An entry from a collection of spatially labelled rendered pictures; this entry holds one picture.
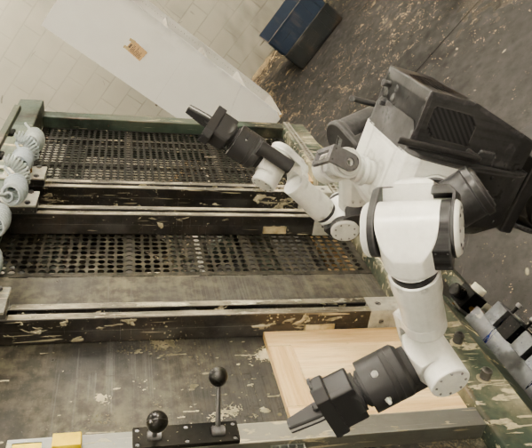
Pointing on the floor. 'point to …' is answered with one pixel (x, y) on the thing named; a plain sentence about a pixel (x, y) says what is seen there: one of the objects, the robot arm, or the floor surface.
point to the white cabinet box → (159, 58)
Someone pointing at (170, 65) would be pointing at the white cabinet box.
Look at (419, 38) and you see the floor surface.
